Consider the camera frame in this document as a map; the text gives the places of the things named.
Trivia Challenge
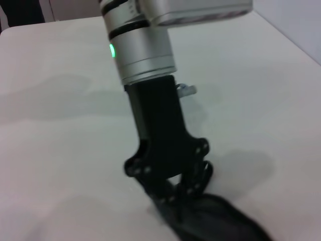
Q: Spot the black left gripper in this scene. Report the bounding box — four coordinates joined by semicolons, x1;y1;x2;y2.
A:
124;75;214;222

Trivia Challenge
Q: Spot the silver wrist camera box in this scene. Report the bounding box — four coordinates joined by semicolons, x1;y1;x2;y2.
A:
139;0;254;27

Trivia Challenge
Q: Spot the white cable connector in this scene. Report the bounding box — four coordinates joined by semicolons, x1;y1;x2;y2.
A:
176;84;198;97

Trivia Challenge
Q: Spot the dark blue rag with loop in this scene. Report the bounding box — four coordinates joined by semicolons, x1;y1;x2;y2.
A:
150;190;274;241

